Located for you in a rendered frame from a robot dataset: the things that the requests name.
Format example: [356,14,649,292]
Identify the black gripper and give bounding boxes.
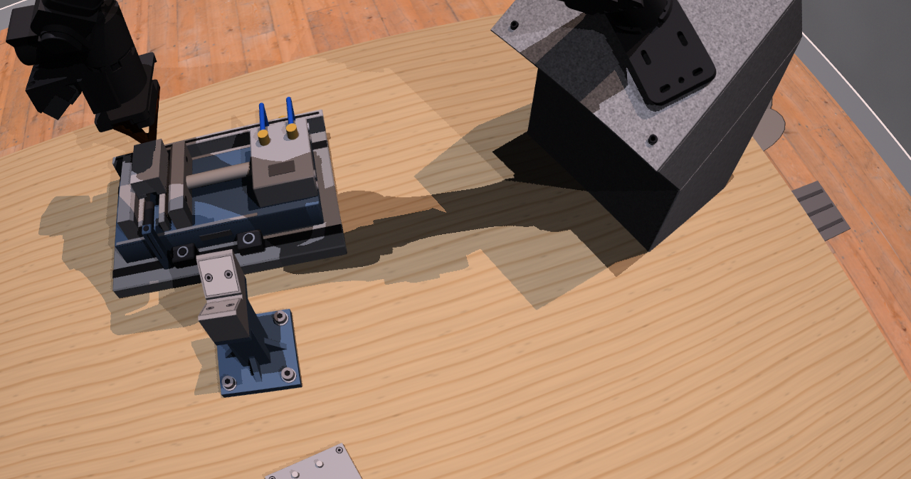
[86,40,160,144]

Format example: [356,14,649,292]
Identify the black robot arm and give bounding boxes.
[6,0,717,120]

